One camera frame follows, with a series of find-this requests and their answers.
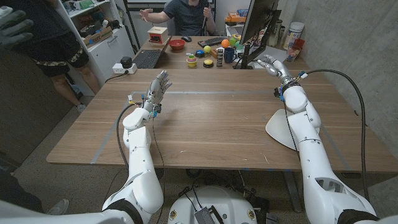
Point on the grey metal table leg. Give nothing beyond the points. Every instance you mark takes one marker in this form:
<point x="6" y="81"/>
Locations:
<point x="291" y="189"/>

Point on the black power adapter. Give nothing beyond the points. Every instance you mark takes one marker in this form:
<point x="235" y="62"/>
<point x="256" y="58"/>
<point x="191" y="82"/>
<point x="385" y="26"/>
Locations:
<point x="126" y="61"/>

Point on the person in dark trousers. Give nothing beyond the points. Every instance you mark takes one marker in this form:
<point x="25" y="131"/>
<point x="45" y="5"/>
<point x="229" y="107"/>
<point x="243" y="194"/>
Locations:
<point x="18" y="193"/>

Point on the orange box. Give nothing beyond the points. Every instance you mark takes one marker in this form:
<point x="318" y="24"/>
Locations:
<point x="235" y="18"/>

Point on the white power strip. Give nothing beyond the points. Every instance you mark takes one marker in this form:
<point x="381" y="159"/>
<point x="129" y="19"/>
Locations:
<point x="117" y="69"/>

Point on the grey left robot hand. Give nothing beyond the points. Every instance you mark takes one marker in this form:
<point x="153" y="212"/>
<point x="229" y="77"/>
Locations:
<point x="155" y="91"/>

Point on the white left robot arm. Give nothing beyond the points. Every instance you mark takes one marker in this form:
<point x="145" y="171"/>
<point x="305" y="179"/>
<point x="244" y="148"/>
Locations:
<point x="140" y="161"/>

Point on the blue and black button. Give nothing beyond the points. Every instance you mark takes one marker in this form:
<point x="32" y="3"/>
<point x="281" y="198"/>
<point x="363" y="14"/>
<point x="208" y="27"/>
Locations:
<point x="200" y="53"/>

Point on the white plate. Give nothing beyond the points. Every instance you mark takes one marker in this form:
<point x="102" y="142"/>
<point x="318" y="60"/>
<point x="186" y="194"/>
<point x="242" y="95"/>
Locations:
<point x="278" y="127"/>

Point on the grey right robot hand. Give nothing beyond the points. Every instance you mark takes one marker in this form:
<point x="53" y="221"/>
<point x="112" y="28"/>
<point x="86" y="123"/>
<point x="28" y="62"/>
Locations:
<point x="280" y="68"/>

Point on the orange ball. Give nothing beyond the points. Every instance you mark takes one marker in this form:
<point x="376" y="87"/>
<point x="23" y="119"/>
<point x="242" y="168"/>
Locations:
<point x="225" y="43"/>

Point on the black computer mouse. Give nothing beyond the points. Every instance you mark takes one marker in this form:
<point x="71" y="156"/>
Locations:
<point x="186" y="39"/>

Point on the grey office chair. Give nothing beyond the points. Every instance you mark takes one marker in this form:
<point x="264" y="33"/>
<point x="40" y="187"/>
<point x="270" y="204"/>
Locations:
<point x="169" y="27"/>

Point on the green plastic cup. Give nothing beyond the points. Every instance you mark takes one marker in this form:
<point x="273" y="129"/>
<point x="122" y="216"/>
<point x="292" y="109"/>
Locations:
<point x="233" y="41"/>

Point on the white and red wooden box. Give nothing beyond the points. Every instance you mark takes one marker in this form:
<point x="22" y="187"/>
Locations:
<point x="157" y="35"/>

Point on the dark open laptop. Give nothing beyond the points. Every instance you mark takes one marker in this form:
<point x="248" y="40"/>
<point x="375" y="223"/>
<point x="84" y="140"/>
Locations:
<point x="147" y="58"/>

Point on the small flat white box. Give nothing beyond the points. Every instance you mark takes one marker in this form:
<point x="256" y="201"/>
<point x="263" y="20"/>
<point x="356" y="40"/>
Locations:
<point x="257" y="66"/>

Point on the black computer monitor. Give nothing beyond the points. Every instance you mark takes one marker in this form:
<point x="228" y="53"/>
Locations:
<point x="258" y="15"/>

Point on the rainbow stacking cup toy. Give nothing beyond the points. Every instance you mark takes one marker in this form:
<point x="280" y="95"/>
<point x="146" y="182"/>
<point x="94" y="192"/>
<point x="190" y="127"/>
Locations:
<point x="191" y="61"/>

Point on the red bowl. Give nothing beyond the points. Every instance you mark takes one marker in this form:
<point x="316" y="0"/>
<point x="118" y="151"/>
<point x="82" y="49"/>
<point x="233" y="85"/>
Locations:
<point x="177" y="45"/>

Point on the black and white block tower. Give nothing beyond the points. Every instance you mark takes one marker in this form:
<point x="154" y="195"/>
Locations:
<point x="219" y="57"/>

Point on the cardboard box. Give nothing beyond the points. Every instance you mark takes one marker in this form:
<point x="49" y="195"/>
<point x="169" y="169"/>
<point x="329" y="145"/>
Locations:
<point x="98" y="36"/>

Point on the grey and white glove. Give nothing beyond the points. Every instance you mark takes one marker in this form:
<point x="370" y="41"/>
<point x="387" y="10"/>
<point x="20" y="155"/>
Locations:
<point x="14" y="26"/>

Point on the white shelf cabinet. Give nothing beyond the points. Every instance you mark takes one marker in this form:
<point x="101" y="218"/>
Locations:
<point x="109" y="53"/>

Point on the white canister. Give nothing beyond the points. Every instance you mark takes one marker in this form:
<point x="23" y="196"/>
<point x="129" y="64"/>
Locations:
<point x="293" y="32"/>

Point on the white robot torso base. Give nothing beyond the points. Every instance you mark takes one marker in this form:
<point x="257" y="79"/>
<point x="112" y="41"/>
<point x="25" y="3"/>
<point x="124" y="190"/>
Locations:
<point x="217" y="202"/>

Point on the black reach grabber stick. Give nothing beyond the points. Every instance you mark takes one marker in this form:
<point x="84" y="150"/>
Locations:
<point x="205" y="18"/>

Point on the black keyboard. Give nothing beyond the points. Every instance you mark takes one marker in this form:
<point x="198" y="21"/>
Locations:
<point x="213" y="41"/>

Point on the white paper sheets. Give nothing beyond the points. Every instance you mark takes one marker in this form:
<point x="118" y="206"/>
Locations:
<point x="278" y="52"/>

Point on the yellow-green ball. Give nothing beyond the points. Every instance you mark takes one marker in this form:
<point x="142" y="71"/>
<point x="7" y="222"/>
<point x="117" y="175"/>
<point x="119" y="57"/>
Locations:
<point x="207" y="49"/>

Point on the standing person in black shorts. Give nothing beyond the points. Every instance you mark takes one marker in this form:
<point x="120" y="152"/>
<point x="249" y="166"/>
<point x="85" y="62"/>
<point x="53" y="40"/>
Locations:
<point x="53" y="31"/>

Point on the seated person in dark polo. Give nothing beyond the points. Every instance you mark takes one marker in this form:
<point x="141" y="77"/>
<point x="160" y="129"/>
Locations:
<point x="186" y="18"/>

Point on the yellow and black button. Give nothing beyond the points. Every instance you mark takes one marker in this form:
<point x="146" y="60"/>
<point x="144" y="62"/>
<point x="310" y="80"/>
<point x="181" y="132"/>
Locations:
<point x="208" y="63"/>

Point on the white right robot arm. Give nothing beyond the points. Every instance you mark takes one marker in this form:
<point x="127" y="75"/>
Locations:
<point x="314" y="161"/>

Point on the dark blue mug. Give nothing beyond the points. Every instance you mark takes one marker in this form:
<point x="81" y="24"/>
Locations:
<point x="229" y="55"/>

